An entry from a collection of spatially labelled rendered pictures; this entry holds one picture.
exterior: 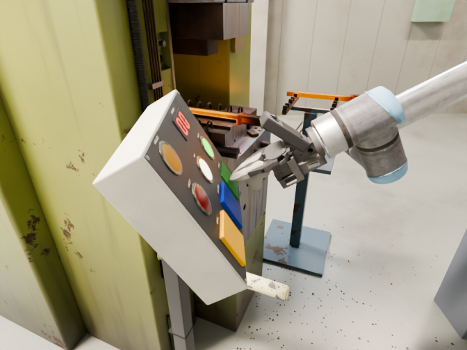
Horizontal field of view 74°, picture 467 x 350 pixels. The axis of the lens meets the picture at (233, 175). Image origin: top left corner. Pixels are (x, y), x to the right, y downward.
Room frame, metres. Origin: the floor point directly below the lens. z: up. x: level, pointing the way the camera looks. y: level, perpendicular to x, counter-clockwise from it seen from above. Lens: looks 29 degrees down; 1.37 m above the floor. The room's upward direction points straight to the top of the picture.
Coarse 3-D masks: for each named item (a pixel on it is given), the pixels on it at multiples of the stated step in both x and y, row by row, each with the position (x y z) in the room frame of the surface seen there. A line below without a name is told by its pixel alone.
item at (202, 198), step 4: (196, 188) 0.42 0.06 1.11; (200, 188) 0.43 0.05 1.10; (196, 192) 0.41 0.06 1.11; (200, 192) 0.42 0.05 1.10; (196, 196) 0.40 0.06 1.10; (200, 196) 0.41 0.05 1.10; (204, 196) 0.43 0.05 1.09; (200, 200) 0.40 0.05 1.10; (204, 200) 0.41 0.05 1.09; (200, 204) 0.39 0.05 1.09; (204, 204) 0.41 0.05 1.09; (208, 204) 0.42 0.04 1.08; (204, 208) 0.40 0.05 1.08; (208, 208) 0.41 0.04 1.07
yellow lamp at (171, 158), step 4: (164, 144) 0.42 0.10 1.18; (164, 148) 0.41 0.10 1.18; (168, 148) 0.43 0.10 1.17; (164, 152) 0.40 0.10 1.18; (168, 152) 0.41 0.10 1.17; (172, 152) 0.43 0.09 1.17; (168, 156) 0.41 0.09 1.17; (172, 156) 0.42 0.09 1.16; (176, 156) 0.43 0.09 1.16; (168, 160) 0.40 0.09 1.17; (172, 160) 0.41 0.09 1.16; (176, 160) 0.42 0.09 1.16; (172, 164) 0.40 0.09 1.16; (176, 164) 0.41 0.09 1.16; (176, 168) 0.40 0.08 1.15; (180, 168) 0.42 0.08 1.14
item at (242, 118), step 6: (192, 108) 1.17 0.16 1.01; (198, 108) 1.17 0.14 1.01; (204, 114) 1.13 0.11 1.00; (210, 114) 1.12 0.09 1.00; (216, 114) 1.11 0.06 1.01; (222, 114) 1.10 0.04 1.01; (228, 114) 1.10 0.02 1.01; (234, 114) 1.10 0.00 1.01; (240, 114) 1.08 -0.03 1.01; (246, 114) 1.09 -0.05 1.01; (240, 120) 1.06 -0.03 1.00; (246, 120) 1.07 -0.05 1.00; (252, 120) 1.06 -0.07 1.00; (258, 120) 1.05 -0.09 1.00
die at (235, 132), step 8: (192, 112) 1.14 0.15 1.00; (232, 112) 1.16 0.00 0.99; (216, 120) 1.08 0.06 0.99; (224, 120) 1.08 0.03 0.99; (232, 120) 1.07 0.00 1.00; (208, 128) 1.02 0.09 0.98; (216, 128) 1.02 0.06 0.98; (224, 128) 1.02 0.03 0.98; (232, 128) 1.03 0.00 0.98; (240, 128) 1.10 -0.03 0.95; (208, 136) 0.99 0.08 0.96; (216, 136) 0.98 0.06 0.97; (224, 136) 0.97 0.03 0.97; (232, 136) 1.03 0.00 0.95; (240, 136) 1.10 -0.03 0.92; (224, 144) 0.97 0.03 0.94; (232, 144) 1.03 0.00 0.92
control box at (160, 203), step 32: (160, 128) 0.45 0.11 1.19; (192, 128) 0.61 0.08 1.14; (128, 160) 0.35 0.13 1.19; (160, 160) 0.38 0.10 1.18; (192, 160) 0.49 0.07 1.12; (128, 192) 0.34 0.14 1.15; (160, 192) 0.35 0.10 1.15; (192, 192) 0.40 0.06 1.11; (160, 224) 0.35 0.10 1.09; (192, 224) 0.35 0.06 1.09; (192, 256) 0.35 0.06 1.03; (224, 256) 0.35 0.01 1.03; (192, 288) 0.35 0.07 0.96; (224, 288) 0.35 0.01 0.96
